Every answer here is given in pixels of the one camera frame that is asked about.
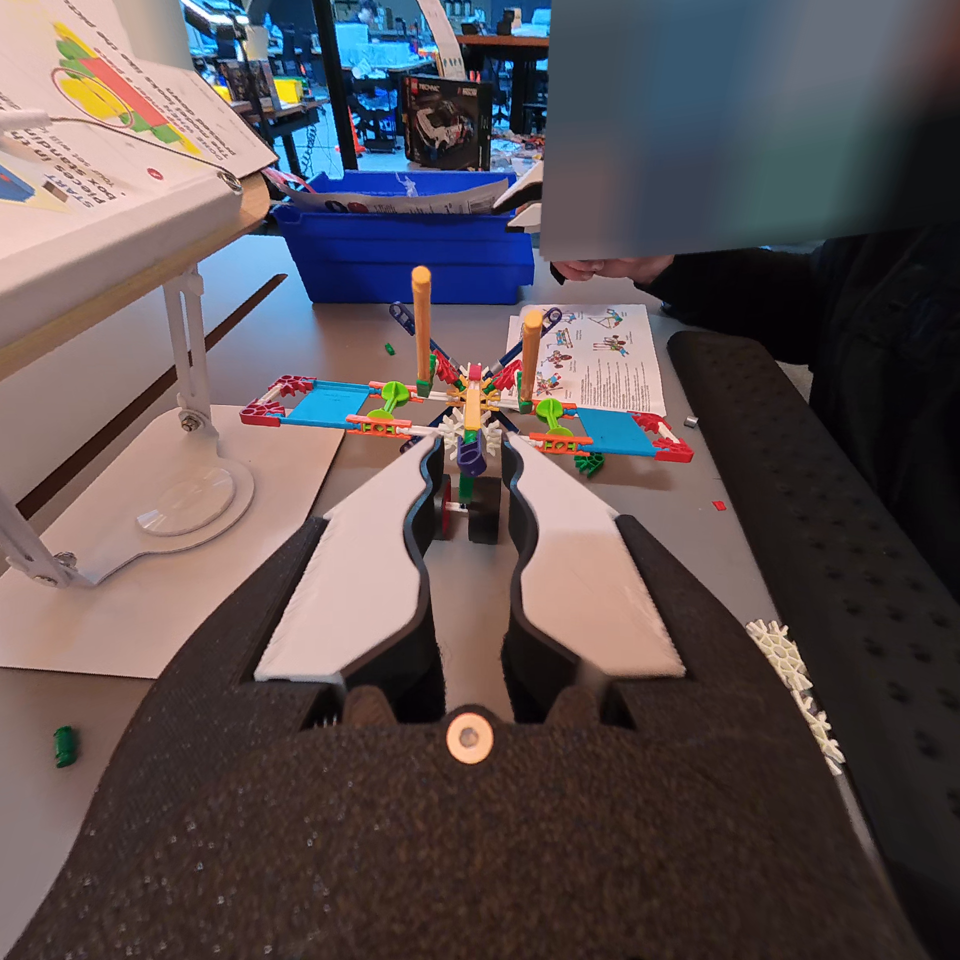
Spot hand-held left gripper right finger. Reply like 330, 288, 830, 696
501, 433, 687, 726

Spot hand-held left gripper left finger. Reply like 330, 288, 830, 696
253, 433, 447, 725

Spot yellow plastic rod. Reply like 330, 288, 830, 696
519, 309, 545, 399
411, 266, 435, 384

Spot colourful construction toy plane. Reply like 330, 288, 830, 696
240, 303, 695, 545

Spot person's right forearm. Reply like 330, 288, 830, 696
637, 243, 826, 355

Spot person's right hand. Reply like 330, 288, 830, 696
549, 253, 676, 286

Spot black toy box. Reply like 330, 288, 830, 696
401, 73, 492, 170

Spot blue plastic bin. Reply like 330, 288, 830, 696
271, 171, 536, 305

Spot clear plastic bag red header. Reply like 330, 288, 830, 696
262, 166, 526, 217

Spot toy instruction booklet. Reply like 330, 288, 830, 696
506, 303, 667, 417

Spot wooden and white book stand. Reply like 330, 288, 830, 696
0, 168, 346, 680

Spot black pole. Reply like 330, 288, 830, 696
311, 0, 360, 172

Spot black perforated pad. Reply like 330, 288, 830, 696
666, 330, 960, 960

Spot printed instruction sheet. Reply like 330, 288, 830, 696
0, 0, 279, 264

